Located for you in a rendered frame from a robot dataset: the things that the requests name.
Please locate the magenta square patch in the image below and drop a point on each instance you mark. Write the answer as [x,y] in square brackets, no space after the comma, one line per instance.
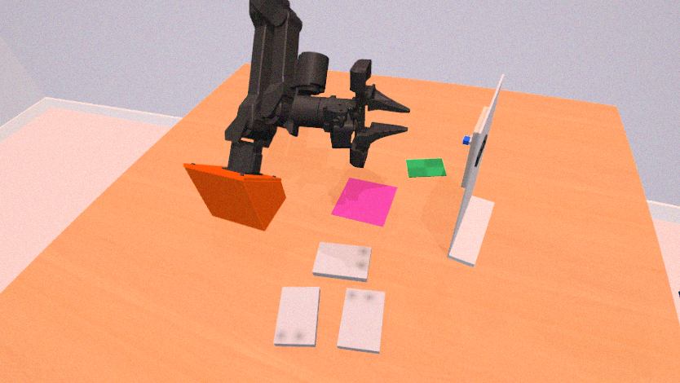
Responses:
[365,201]

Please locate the green flat square patch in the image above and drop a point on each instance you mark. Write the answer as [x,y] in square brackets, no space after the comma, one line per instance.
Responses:
[426,167]

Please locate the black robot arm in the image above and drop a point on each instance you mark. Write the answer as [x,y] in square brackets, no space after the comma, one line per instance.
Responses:
[281,83]

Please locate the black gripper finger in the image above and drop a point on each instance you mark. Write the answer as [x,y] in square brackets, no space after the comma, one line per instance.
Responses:
[381,130]
[378,101]

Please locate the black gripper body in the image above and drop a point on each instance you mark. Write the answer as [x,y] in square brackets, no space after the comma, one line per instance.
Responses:
[360,73]

